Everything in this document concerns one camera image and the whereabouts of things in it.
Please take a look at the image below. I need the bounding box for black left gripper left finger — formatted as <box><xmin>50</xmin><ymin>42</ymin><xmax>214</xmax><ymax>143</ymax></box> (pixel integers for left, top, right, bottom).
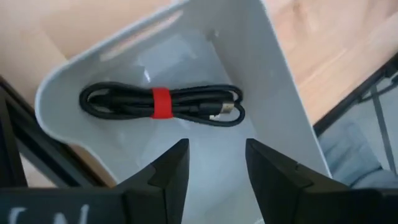
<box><xmin>116</xmin><ymin>138</ymin><xmax>191</xmax><ymax>224</ymax></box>

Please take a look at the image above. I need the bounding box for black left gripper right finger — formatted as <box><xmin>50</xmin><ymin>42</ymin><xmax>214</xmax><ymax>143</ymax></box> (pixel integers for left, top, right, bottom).
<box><xmin>245</xmin><ymin>138</ymin><xmax>348</xmax><ymax>224</ymax></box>

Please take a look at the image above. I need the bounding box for black USB cable red strap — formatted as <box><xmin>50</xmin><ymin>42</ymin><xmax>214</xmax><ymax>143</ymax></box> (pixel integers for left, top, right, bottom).
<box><xmin>78</xmin><ymin>81</ymin><xmax>246</xmax><ymax>128</ymax></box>

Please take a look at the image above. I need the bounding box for grey plastic bin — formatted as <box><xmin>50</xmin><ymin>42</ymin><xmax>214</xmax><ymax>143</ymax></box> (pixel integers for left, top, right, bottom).
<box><xmin>34</xmin><ymin>0</ymin><xmax>332</xmax><ymax>224</ymax></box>

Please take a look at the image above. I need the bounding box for blue chair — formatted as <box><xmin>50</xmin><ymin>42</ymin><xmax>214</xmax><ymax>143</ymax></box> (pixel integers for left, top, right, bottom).
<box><xmin>317</xmin><ymin>119</ymin><xmax>398</xmax><ymax>190</ymax></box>

